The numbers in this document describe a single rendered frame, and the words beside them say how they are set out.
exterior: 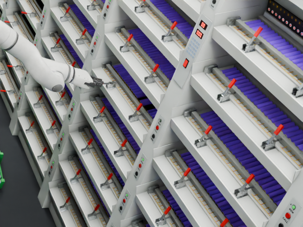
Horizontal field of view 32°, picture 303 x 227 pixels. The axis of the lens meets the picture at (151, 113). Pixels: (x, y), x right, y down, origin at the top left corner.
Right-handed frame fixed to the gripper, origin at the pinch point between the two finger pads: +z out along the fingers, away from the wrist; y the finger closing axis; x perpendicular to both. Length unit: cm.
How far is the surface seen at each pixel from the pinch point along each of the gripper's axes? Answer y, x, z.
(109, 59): -17.7, 5.4, 11.7
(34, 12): -115, -18, 10
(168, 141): 52, 7, 8
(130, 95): 12.9, 3.6, 10.5
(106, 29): -17.7, 19.6, 1.8
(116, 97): 9.1, -1.1, 7.1
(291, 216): 118, 30, 0
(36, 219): -9, -97, 15
